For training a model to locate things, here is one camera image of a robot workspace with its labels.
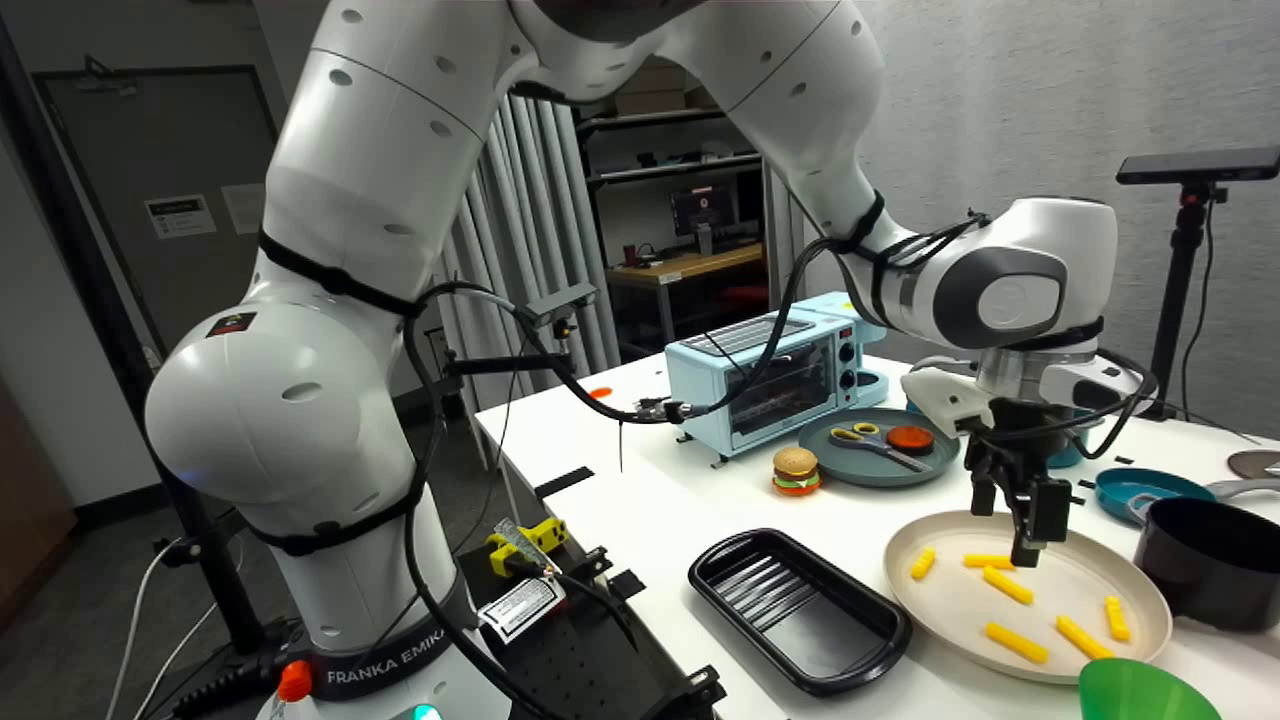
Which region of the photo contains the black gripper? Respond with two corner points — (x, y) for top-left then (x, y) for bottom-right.
(962, 402), (1079, 574)

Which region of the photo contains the white round plate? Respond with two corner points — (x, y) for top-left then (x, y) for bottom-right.
(879, 510), (1180, 694)

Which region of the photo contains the dark grey plate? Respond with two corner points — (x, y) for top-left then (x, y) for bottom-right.
(794, 403), (962, 491)

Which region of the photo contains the silver metal plate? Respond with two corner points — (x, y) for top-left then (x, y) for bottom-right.
(477, 574), (568, 647)

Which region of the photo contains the teal toy cup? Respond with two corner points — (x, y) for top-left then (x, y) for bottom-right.
(1040, 428), (1092, 474)

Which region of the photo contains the red toy tomato slice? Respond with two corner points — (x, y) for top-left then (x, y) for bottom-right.
(883, 421), (939, 459)

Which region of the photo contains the teal toy saucer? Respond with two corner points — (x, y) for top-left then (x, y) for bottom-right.
(1092, 466), (1221, 528)

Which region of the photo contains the grey toy spoon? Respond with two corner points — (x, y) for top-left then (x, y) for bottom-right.
(828, 418), (933, 479)

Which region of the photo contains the black toy pot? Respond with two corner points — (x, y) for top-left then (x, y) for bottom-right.
(1133, 491), (1280, 638)

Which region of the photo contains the toy hamburger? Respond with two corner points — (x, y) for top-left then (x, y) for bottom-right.
(768, 442), (828, 501)

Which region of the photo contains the green plastic cup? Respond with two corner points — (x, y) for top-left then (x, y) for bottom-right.
(1074, 651), (1223, 720)

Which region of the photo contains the black rectangular tray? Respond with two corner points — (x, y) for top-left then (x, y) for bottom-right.
(685, 524), (917, 701)

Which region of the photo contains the black tripod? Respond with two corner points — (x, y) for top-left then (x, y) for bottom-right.
(1138, 180), (1231, 424)

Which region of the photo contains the grey metal disc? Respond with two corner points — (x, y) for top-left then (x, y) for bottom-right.
(1223, 444), (1280, 484)

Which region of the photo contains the light blue toy oven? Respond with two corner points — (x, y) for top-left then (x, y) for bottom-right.
(660, 290), (895, 469)

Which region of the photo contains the black tape strip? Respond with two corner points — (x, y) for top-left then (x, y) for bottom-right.
(601, 570), (652, 603)
(533, 459), (601, 501)

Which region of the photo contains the wooden desk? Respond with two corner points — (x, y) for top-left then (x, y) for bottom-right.
(608, 241), (773, 345)

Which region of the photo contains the dark metal shelf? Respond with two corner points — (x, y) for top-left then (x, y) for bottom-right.
(574, 100), (774, 338)

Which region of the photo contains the yellow clamp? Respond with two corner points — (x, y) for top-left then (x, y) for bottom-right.
(483, 513), (573, 580)

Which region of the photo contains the black horizontal bar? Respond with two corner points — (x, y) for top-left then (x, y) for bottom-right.
(444, 316), (633, 384)

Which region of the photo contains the white pleated curtain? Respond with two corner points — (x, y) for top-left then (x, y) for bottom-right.
(437, 93), (621, 403)

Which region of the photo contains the white bottle orange cap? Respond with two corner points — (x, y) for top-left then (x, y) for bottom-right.
(251, 658), (330, 720)

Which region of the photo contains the white paper sign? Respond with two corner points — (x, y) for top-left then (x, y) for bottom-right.
(139, 193), (219, 243)
(214, 180), (279, 241)

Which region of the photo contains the grey door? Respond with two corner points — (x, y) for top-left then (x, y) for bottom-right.
(32, 65), (303, 359)

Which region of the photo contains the black camera on tripod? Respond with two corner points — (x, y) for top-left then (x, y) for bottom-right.
(1110, 143), (1280, 190)

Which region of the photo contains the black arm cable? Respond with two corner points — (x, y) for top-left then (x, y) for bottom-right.
(396, 193), (1163, 720)

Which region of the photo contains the white floor cable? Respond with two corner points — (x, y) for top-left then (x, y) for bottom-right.
(98, 534), (223, 720)

